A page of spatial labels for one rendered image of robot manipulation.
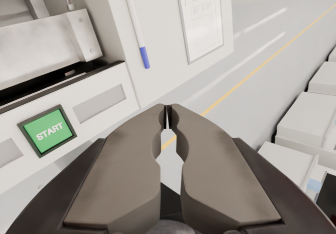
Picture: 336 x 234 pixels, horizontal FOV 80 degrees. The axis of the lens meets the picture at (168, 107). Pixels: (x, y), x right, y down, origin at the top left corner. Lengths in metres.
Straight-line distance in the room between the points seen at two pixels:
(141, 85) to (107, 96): 0.07
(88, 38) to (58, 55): 0.06
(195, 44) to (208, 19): 0.07
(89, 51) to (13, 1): 0.14
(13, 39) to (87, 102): 0.14
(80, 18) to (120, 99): 0.14
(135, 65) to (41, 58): 0.15
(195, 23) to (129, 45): 0.18
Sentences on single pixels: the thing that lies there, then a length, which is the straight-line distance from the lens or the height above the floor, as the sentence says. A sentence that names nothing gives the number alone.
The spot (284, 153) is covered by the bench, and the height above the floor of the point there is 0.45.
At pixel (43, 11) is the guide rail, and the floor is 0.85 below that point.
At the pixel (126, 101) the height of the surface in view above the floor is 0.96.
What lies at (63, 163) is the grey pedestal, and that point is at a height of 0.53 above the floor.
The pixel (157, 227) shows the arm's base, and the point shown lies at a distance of 0.51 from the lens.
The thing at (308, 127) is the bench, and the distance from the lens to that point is 4.75.
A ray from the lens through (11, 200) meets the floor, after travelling 1.50.
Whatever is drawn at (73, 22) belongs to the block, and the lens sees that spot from 0.38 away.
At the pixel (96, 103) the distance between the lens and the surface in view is 0.35.
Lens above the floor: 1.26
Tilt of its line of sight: 43 degrees down
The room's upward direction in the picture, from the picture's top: 107 degrees clockwise
